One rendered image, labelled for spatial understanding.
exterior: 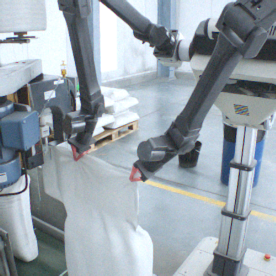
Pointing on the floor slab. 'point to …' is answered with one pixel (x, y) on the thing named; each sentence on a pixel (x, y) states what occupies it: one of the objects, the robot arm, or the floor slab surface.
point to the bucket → (190, 158)
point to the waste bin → (228, 148)
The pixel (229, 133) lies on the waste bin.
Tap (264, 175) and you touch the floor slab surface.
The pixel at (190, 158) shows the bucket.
